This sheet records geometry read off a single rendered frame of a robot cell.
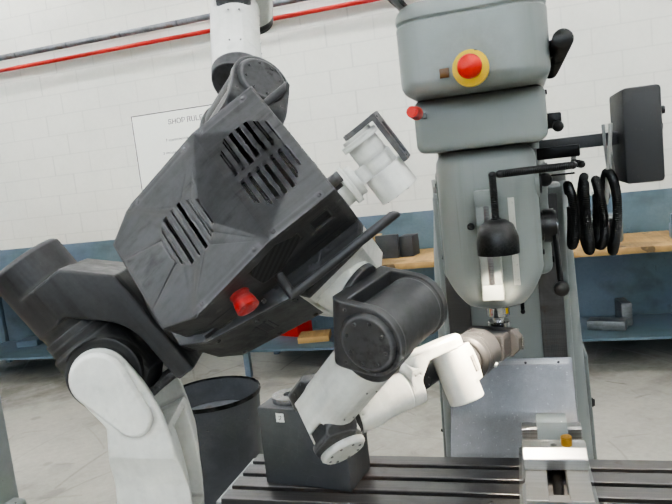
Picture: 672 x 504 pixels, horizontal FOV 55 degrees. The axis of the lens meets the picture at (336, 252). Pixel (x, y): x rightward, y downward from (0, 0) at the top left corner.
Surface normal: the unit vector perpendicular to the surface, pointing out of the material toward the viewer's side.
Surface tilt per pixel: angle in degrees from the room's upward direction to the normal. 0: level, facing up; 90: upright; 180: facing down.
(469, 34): 90
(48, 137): 90
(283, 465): 90
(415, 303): 58
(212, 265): 74
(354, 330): 98
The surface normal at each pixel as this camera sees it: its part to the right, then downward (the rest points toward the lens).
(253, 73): 0.51, -0.44
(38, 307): -0.26, 0.35
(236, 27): 0.05, -0.46
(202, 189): -0.47, -0.11
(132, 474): 0.02, 0.52
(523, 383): -0.29, -0.31
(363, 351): -0.55, 0.30
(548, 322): -0.27, 0.14
